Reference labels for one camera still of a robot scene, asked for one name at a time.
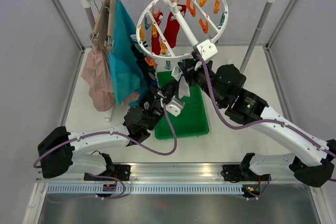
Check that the beige clothes hanger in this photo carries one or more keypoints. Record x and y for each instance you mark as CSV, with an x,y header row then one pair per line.
x,y
102,33

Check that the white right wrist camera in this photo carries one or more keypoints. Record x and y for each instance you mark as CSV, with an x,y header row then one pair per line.
x,y
207,50

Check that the white round clip hanger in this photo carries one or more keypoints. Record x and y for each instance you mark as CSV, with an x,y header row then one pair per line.
x,y
217,23

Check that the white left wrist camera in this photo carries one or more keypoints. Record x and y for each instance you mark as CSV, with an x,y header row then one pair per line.
x,y
175,106

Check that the orange peg on crossbar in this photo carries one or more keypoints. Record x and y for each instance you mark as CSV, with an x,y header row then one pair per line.
x,y
204,25

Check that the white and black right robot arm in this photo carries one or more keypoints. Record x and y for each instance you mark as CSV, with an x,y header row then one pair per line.
x,y
310,159

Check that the black sock with blue pattern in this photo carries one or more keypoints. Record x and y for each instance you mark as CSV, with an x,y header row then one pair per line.
x,y
151,84

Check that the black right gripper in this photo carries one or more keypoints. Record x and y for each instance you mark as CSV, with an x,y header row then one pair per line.
x,y
188,67

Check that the aluminium mounting rail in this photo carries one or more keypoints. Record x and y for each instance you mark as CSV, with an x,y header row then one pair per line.
x,y
181,172

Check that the white slotted cable duct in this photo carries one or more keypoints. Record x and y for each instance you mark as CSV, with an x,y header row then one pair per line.
x,y
162,189

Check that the teal hanging garment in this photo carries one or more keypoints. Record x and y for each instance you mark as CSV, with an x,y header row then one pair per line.
x,y
129,85

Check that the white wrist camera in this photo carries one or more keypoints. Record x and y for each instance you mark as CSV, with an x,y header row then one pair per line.
x,y
207,50
175,106

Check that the orange clothes peg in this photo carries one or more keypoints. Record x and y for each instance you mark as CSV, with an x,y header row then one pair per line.
x,y
154,30
158,16

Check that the white sock with black stripes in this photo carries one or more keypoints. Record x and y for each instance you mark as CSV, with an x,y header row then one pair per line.
x,y
135,41

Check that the red christmas sock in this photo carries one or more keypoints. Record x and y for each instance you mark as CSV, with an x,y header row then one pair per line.
x,y
156,48
171,31

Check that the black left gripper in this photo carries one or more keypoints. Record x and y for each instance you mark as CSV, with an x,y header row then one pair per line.
x,y
170,89

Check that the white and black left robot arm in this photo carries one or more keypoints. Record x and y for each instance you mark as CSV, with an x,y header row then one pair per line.
x,y
68,153

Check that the green plastic tray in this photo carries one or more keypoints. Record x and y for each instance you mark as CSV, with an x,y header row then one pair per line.
x,y
191,122

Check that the pink hanging garment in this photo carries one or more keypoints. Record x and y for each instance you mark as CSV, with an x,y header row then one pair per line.
x,y
96,74

